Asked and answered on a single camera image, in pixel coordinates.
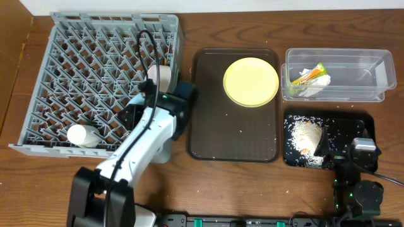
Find rice food scraps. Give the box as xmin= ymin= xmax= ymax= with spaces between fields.
xmin=283 ymin=114 xmax=365 ymax=169

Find white tissue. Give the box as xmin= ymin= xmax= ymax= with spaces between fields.
xmin=299 ymin=70 xmax=331 ymax=97

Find green orange snack wrapper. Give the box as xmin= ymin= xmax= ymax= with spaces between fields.
xmin=288 ymin=62 xmax=326 ymax=95

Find yellow round plate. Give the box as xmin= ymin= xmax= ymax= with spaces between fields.
xmin=223 ymin=57 xmax=280 ymax=108

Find white bowl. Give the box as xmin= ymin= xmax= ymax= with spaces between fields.
xmin=147 ymin=65 xmax=172 ymax=92

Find white paper cup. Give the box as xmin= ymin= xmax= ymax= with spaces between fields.
xmin=67 ymin=124 xmax=101 ymax=148

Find light blue bowl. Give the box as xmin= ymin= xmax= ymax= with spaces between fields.
xmin=172 ymin=81 xmax=196 ymax=101

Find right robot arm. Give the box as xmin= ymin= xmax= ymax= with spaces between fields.
xmin=314 ymin=127 xmax=384 ymax=226

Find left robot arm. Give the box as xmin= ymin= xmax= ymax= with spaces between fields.
xmin=66 ymin=79 xmax=197 ymax=226

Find black waste tray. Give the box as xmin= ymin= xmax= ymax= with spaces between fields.
xmin=283 ymin=108 xmax=376 ymax=170

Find clear plastic waste bin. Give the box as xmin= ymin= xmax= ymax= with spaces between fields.
xmin=281 ymin=48 xmax=397 ymax=102

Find dark brown serving tray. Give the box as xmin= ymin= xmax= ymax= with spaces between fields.
xmin=187 ymin=49 xmax=280 ymax=163

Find grey plastic dish rack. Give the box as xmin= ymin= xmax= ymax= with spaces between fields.
xmin=13 ymin=12 xmax=184 ymax=159

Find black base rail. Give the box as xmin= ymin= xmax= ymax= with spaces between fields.
xmin=135 ymin=204 xmax=404 ymax=227

